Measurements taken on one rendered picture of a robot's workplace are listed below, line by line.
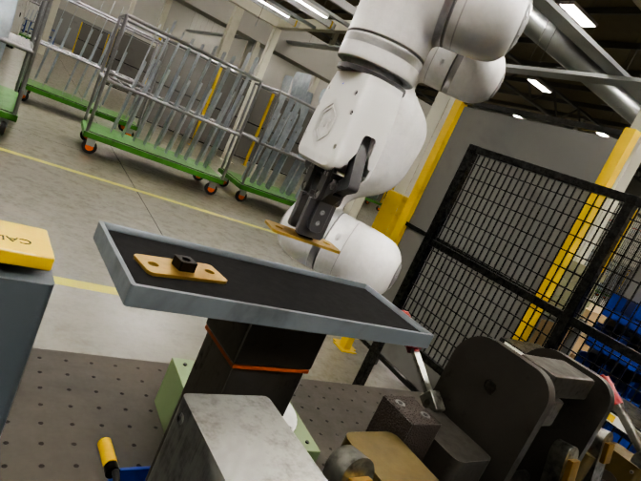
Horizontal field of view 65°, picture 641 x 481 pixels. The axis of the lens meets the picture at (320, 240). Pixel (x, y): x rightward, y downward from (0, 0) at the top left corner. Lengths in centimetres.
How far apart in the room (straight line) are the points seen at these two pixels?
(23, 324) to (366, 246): 57
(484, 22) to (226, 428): 40
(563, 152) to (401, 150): 225
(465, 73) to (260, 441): 73
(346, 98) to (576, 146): 262
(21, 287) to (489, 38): 44
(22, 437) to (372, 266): 63
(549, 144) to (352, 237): 238
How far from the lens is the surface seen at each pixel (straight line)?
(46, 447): 98
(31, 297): 43
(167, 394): 108
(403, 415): 56
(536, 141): 322
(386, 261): 87
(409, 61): 51
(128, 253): 48
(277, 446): 39
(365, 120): 49
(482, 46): 52
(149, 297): 41
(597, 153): 300
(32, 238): 45
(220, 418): 39
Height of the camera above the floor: 132
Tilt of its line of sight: 10 degrees down
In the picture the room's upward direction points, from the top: 24 degrees clockwise
